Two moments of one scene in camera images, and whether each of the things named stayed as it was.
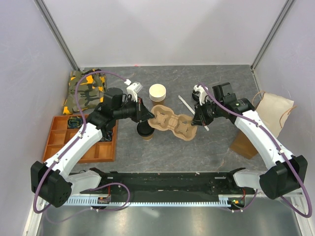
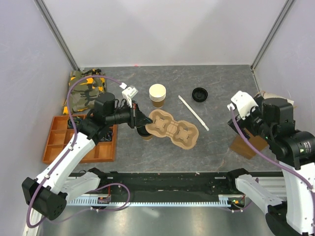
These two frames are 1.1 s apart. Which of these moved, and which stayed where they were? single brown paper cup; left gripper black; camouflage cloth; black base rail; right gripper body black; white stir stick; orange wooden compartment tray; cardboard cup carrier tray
Moved: cardboard cup carrier tray; left gripper black; right gripper body black
Stayed: orange wooden compartment tray; black base rail; white stir stick; single brown paper cup; camouflage cloth
